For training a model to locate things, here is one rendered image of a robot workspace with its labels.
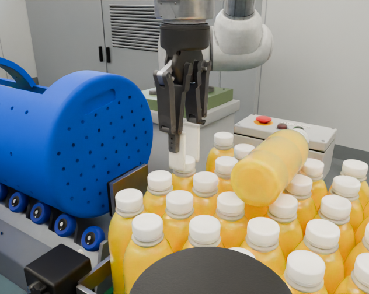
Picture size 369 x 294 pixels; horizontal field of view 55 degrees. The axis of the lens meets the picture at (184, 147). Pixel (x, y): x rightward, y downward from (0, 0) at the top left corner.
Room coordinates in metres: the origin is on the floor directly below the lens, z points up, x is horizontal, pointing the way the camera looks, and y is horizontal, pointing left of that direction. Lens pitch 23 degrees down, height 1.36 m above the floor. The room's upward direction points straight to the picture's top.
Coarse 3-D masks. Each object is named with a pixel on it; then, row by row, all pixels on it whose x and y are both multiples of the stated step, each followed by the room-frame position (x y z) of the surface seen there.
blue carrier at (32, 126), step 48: (0, 96) 0.64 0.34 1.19; (48, 96) 0.59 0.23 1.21; (96, 96) 0.62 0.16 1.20; (144, 96) 0.73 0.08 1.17; (0, 144) 0.59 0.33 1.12; (48, 144) 0.53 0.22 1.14; (96, 144) 0.61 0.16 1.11; (144, 144) 0.72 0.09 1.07; (48, 192) 0.52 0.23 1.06; (96, 192) 0.60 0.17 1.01
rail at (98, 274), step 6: (108, 258) 0.45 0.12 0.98; (102, 264) 0.44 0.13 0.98; (108, 264) 0.45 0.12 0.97; (96, 270) 0.43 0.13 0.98; (102, 270) 0.43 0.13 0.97; (108, 270) 0.44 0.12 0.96; (84, 276) 0.41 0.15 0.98; (90, 276) 0.42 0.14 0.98; (96, 276) 0.42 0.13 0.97; (102, 276) 0.43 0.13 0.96; (78, 282) 0.40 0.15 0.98; (84, 282) 0.40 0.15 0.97; (90, 282) 0.41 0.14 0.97; (96, 282) 0.42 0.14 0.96; (90, 288) 0.41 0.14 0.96
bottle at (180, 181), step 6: (174, 174) 0.56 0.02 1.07; (180, 174) 0.54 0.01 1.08; (186, 174) 0.54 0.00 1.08; (192, 174) 0.55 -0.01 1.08; (174, 180) 0.54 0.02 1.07; (180, 180) 0.54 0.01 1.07; (186, 180) 0.54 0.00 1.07; (192, 180) 0.54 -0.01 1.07; (174, 186) 0.54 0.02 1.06; (180, 186) 0.53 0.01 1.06; (186, 186) 0.53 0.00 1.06; (192, 186) 0.54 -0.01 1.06
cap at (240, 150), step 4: (240, 144) 0.63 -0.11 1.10; (244, 144) 0.63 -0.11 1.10; (248, 144) 0.63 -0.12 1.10; (236, 148) 0.61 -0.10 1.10; (240, 148) 0.61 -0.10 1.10; (244, 148) 0.61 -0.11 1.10; (248, 148) 0.61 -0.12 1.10; (252, 148) 0.61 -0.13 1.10; (236, 152) 0.60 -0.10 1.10; (240, 152) 0.60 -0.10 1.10; (244, 152) 0.60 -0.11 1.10; (248, 152) 0.60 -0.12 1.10; (236, 156) 0.60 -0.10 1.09; (240, 156) 0.60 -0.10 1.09; (244, 156) 0.60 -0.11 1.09
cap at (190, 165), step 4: (188, 156) 0.57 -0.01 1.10; (188, 160) 0.56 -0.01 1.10; (192, 160) 0.55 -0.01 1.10; (188, 164) 0.54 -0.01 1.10; (192, 164) 0.55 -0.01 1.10; (188, 168) 0.54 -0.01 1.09; (192, 168) 0.55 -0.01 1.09; (180, 172) 0.54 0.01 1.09; (184, 172) 0.54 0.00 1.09; (188, 172) 0.54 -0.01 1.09
